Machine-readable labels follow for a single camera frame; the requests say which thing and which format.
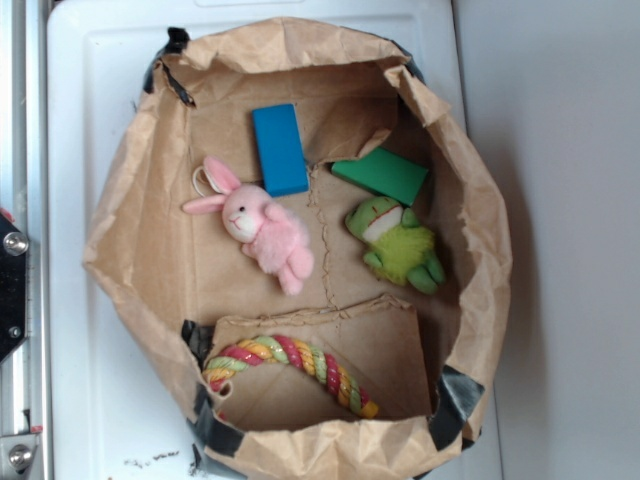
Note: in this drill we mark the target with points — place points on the green plush frog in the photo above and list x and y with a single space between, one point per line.
399 249

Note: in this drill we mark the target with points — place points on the aluminium frame rail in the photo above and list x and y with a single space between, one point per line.
26 437

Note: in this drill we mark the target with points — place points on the pink plush bunny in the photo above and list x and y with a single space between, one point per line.
269 233

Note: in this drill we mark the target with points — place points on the brown paper bag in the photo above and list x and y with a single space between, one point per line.
185 290

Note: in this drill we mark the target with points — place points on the green rectangular block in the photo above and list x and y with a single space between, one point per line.
384 173

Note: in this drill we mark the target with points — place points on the black metal bracket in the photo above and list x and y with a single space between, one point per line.
13 285

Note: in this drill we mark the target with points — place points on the blue rectangular block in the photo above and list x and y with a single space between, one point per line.
280 150

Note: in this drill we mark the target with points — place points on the multicolour twisted rope toy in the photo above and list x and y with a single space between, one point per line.
306 357

